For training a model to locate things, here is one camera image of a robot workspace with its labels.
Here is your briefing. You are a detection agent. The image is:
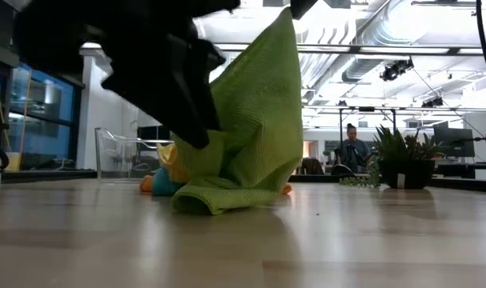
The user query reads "dark computer monitor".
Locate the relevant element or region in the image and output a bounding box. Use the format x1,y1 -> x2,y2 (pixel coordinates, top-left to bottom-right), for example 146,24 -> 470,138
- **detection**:
433,126 -> 476,158

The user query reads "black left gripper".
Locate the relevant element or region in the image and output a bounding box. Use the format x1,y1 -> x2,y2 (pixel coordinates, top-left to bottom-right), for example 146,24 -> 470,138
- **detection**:
14,0 -> 242,150

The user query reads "long ceiling light bar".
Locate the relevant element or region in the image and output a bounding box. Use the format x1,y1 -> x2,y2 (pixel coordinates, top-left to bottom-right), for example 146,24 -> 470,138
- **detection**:
214,42 -> 486,55

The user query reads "lime green microfiber towel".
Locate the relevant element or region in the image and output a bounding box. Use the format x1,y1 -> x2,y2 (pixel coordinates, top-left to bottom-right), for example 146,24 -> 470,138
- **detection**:
171,6 -> 304,216

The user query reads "person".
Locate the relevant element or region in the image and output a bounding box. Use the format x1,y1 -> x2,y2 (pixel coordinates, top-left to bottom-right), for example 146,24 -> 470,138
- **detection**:
335,122 -> 372,174

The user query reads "orange microfiber towel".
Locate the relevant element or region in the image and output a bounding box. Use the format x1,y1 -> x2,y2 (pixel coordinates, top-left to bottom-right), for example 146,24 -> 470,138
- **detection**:
139,174 -> 294,196

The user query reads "brown chair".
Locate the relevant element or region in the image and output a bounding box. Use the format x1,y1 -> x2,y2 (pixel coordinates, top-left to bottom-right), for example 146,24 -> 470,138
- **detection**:
300,157 -> 327,176

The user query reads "black track spotlight cluster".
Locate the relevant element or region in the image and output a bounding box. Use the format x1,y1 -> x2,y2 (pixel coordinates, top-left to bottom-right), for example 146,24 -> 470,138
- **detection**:
380,58 -> 415,82

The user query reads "black trestle frame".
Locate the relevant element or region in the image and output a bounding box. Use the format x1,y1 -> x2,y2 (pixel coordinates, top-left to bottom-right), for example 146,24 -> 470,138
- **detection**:
302,104 -> 398,161

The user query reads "black aluminium table frame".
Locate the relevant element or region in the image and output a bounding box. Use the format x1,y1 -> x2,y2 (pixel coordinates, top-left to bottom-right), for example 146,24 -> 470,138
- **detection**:
0,170 -> 486,194

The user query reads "clear plastic bin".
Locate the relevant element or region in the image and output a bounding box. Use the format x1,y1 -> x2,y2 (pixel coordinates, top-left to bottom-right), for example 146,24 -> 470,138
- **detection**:
94,127 -> 175,183

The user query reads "yellow bucket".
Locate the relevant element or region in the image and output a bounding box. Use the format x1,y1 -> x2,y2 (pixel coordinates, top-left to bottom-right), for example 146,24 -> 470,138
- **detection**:
4,151 -> 22,172

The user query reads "yellow microfiber towel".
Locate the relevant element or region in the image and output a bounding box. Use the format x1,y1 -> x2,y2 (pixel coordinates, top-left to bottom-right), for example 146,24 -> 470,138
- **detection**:
156,142 -> 191,185

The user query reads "teal microfiber towel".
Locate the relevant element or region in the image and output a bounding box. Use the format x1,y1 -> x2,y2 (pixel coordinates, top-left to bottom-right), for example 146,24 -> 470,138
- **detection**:
151,166 -> 187,198

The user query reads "potted succulent plant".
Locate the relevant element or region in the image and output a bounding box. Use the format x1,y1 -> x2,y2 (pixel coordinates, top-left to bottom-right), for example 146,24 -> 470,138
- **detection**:
338,124 -> 447,190

